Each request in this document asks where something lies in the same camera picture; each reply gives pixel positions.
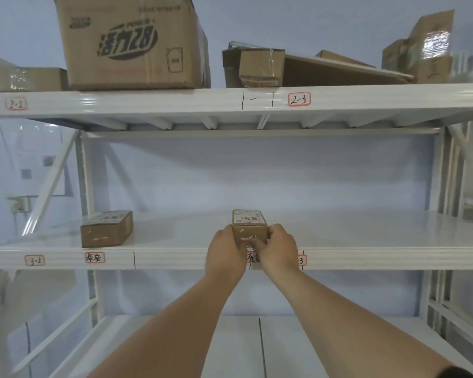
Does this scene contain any white metal shelving rack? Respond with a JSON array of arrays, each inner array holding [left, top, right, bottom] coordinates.
[[0, 51, 473, 378]]

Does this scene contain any person's right forearm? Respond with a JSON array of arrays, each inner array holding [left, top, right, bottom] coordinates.
[[262, 267, 473, 378]]

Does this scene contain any flattened brown cardboard sheet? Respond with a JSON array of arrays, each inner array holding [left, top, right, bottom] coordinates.
[[281, 54, 414, 88]]

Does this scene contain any small crumpled taped box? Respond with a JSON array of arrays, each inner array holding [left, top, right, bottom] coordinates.
[[238, 49, 286, 89]]

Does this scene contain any large printed cardboard box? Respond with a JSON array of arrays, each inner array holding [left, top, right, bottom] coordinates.
[[53, 0, 212, 91]]

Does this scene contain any person's left hand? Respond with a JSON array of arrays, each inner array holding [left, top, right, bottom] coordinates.
[[205, 225, 248, 278]]

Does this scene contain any tall taped cardboard box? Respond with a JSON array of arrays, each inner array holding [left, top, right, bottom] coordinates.
[[408, 9, 455, 84]]

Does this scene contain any squat brown cardboard box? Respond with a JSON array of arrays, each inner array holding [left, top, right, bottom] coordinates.
[[381, 38, 415, 78]]

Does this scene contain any flat brown cardboard box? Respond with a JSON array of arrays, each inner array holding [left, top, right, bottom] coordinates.
[[0, 67, 69, 93]]

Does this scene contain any dark brown open box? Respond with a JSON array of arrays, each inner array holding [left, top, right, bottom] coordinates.
[[222, 48, 243, 89]]

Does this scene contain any small labelled cardboard box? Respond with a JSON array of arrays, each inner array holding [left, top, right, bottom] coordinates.
[[80, 210, 134, 249]]

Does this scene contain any person's left forearm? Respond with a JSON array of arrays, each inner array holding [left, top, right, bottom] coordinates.
[[86, 267, 243, 378]]

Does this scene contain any person's right hand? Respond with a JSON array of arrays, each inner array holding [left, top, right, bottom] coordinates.
[[248, 223, 299, 277]]

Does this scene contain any small taped cardboard parcel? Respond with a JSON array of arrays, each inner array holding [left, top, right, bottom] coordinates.
[[232, 209, 269, 249]]

